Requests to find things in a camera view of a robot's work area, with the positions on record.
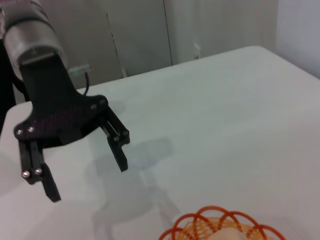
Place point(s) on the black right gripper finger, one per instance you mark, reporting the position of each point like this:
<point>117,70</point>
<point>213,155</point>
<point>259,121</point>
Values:
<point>120,150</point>
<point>35,162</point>

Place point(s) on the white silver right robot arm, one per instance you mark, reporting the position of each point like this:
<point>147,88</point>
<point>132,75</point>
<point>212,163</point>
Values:
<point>30,35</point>

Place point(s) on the beige round bread bun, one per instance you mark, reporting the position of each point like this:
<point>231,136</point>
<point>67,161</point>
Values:
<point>225,236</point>

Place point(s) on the black robot body column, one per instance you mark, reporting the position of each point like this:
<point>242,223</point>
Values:
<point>5,87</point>

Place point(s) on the orange woven plastic basket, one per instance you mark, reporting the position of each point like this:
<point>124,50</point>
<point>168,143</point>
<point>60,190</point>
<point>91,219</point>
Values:
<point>197,231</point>

